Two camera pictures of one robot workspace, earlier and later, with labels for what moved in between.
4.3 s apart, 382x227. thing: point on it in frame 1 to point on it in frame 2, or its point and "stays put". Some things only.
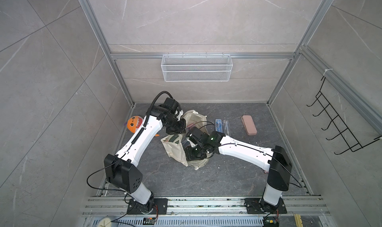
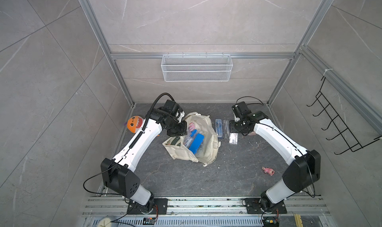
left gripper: [182, 129] stays put
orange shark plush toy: [134, 122] stays put
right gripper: [190, 156] to [232, 128]
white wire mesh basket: [196, 68] stays put
